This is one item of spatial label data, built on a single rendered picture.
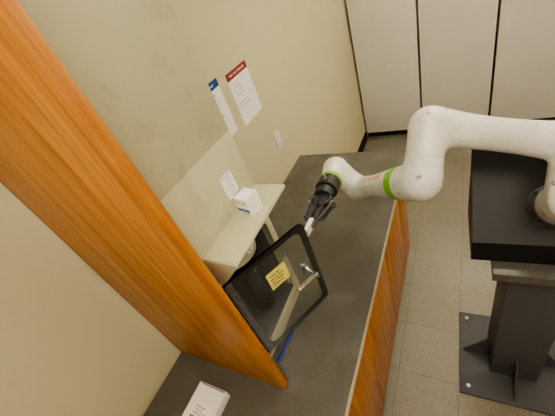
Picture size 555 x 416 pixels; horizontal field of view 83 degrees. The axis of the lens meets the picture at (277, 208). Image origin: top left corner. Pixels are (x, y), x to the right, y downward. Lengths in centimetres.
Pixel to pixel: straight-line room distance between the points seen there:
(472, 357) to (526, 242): 103
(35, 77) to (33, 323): 74
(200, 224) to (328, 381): 68
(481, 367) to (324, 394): 123
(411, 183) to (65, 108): 83
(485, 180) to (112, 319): 140
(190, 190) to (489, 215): 104
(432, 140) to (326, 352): 78
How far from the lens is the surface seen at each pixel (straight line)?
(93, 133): 57
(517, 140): 112
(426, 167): 99
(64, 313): 118
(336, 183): 127
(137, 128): 73
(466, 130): 106
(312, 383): 121
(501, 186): 138
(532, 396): 222
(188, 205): 81
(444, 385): 218
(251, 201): 87
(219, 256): 83
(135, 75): 75
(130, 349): 135
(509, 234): 137
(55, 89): 56
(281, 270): 103
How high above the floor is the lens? 204
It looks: 37 degrees down
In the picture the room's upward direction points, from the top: 23 degrees counter-clockwise
